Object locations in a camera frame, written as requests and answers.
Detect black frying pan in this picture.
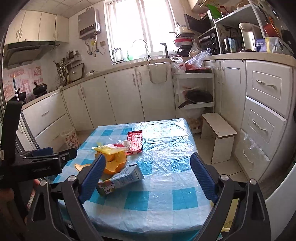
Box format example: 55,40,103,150
178,89,213,109

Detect yellow plastic wrapper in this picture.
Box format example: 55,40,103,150
92,144,129,155

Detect white storage rack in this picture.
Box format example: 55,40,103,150
173,67,215,133

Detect black microwave oven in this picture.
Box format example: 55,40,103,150
184,14,212,34

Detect white plastic bag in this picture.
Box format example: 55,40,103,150
114,140,131,150

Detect black pot on stove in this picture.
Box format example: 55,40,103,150
33,82,47,96

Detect white electric kettle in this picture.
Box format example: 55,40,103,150
239,23,262,51

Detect white drawer cabinet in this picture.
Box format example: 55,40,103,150
234,60,295,182

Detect range hood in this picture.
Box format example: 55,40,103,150
3,41,56,69

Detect clear plastic bag on rack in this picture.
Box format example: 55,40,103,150
185,48,211,70

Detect white floral waste basket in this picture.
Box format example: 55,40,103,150
60,127,80,149

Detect blue checkered tablecloth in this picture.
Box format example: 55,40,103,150
55,118,211,240

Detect orange peel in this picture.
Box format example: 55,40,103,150
74,150,128,175

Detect yellow plastic trash bucket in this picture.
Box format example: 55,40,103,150
221,199,239,232

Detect milk carton with cow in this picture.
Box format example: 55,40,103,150
96,162,144,196

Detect white refrigerator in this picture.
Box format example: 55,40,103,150
265,164,295,240

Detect kitchen faucet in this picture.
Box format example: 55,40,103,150
132,39,152,61

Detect white lower kitchen cabinets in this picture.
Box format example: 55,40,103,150
22,62,176,151

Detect small white wooden stool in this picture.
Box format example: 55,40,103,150
201,113,237,164

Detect grey water heater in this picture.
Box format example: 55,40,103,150
78,8,101,40

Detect red snack wrapper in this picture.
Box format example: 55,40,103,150
126,131,142,155

